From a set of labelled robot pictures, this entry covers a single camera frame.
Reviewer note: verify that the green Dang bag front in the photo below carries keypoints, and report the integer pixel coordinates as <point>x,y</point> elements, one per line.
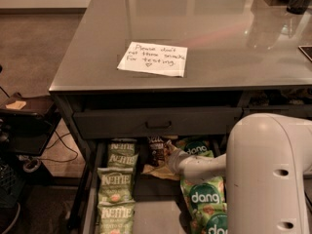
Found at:
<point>204,223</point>

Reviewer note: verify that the tan sticky note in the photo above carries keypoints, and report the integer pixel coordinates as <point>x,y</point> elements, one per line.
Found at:
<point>17,105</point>

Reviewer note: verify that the white handwritten paper note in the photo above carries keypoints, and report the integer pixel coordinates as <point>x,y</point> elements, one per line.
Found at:
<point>155,59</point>

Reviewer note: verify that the open grey middle drawer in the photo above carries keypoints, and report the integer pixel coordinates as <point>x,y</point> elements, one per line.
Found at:
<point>159,204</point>

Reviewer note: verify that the green kettle chip bag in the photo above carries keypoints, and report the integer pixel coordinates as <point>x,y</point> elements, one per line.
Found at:
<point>123,146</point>
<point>116,218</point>
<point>122,161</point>
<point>116,185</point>

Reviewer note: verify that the green Kettle chip bag back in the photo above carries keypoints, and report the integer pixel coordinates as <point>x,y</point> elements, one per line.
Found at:
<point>123,146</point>

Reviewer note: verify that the dark green plastic crate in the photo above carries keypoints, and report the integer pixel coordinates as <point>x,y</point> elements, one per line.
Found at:
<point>11,185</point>

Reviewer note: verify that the grey metal cabinet counter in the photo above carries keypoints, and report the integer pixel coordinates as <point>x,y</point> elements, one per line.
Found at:
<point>240,53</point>

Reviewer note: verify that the green Kettle chip bag front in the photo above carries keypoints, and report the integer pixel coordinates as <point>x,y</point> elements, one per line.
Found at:
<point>116,218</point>

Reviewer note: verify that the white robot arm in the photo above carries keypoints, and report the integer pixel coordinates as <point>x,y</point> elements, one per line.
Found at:
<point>265,160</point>

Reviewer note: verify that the grey top left drawer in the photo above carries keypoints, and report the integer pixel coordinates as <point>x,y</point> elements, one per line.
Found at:
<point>149,122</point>

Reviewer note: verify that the grey top right drawer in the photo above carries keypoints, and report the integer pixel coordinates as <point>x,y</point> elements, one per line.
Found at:
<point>298,111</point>

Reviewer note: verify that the green Dang bag back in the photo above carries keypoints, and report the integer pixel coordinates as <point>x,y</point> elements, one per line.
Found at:
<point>195,145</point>

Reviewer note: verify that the black side cart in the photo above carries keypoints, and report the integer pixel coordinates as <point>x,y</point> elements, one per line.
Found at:
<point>26,133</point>

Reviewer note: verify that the brown sea salt chip bag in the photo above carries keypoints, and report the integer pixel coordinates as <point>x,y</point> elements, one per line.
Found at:
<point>158,155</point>

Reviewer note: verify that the green dang bag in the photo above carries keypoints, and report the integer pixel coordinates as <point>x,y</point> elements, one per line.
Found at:
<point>195,145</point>
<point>209,192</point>
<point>204,223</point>

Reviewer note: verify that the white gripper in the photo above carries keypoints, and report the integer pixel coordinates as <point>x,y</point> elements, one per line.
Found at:
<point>180,162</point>

